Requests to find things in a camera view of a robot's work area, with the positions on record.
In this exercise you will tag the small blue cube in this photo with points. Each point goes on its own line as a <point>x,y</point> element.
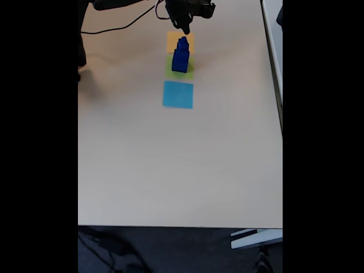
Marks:
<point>182,46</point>

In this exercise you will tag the orange paper square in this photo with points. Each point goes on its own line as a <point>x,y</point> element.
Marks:
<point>170,42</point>

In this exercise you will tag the green paper square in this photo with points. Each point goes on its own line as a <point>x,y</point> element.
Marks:
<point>169,69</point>

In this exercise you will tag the light blue paper square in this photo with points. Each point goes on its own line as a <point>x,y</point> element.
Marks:
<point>178,95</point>

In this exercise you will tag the medium blue cube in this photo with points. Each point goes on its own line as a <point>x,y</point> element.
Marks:
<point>182,55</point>

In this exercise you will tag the large blue cube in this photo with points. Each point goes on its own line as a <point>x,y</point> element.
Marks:
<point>179,66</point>

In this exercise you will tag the white neighbouring table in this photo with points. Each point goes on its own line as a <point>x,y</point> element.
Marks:
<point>273,57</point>

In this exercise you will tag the dark blue object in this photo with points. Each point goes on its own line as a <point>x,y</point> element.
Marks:
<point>280,15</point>

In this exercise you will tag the white table foot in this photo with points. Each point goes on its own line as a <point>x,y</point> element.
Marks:
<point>256,239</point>

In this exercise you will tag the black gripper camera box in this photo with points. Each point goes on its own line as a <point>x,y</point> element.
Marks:
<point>204,8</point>

